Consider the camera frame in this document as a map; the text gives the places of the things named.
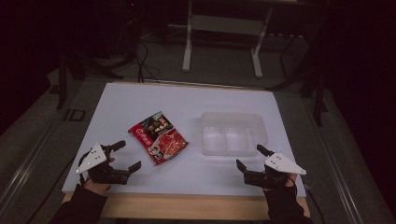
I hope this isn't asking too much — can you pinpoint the clear plastic container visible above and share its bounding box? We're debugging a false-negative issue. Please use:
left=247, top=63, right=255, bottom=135
left=200, top=111, right=269, bottom=157

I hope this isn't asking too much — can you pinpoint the black tripod stand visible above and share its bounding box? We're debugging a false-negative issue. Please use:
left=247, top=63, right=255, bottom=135
left=55, top=49, right=125, bottom=110
left=267, top=46, right=330, bottom=128

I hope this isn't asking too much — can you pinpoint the red and black snack packet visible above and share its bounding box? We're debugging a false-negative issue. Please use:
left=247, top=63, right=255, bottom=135
left=127, top=111, right=191, bottom=166

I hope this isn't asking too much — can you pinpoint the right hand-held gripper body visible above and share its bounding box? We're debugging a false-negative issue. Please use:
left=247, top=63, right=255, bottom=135
left=243, top=151, right=307, bottom=189

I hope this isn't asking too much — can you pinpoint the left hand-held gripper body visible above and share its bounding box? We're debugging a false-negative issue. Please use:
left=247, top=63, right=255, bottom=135
left=75, top=143, right=131, bottom=186

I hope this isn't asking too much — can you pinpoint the black floor socket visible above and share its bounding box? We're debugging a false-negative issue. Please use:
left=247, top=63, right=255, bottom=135
left=64, top=108, right=87, bottom=122

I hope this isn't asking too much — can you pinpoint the white mat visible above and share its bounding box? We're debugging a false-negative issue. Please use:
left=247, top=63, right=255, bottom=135
left=62, top=82, right=307, bottom=198

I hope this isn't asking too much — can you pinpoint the black cable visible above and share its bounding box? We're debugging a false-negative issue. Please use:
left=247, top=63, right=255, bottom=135
left=134, top=39, right=162, bottom=84
left=302, top=181, right=327, bottom=224

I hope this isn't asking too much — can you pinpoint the white metal stand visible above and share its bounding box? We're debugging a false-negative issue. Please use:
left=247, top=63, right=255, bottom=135
left=181, top=0, right=276, bottom=79

